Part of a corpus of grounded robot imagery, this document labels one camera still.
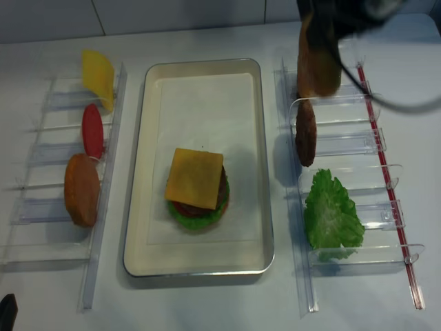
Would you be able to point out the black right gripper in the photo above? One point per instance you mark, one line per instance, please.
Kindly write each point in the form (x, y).
(347, 17)

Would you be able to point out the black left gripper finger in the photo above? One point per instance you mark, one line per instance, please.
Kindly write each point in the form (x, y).
(8, 312)

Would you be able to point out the brown bread slice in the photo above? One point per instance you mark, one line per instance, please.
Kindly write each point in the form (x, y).
(318, 75)

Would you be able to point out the brown meat patty in rack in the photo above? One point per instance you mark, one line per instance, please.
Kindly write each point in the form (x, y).
(306, 133)

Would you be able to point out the orange bread bun slice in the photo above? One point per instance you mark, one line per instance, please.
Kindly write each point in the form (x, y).
(81, 190)

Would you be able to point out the red tomato on burger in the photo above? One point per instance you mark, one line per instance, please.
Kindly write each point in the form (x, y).
(190, 211)

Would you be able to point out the red tomato slice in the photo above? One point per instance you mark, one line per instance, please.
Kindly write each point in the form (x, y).
(92, 132)

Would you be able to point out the green lettuce on burger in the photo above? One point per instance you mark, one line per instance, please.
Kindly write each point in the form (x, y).
(197, 223)

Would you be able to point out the brown meat patty on burger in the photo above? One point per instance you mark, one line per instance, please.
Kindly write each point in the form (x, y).
(222, 191)

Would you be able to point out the green lettuce leaf in rack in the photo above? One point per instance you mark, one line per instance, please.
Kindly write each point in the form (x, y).
(332, 226)

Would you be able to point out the yellow cheese slice on burger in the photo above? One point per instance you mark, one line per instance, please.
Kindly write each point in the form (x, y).
(194, 178)

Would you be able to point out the yellow cheese slice in rack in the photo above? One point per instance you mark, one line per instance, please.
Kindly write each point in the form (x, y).
(98, 77)

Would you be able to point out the clear acrylic left rack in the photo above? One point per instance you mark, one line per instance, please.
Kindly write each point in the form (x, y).
(60, 187)

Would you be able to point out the clear acrylic rack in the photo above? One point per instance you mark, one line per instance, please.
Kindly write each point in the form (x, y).
(60, 187)
(350, 151)

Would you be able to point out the white tray liner paper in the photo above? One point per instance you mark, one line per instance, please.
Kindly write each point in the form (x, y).
(213, 116)

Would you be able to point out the clear acrylic right rack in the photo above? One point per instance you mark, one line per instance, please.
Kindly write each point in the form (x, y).
(350, 151)

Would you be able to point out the white metal tray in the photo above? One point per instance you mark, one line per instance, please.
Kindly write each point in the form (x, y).
(143, 259)

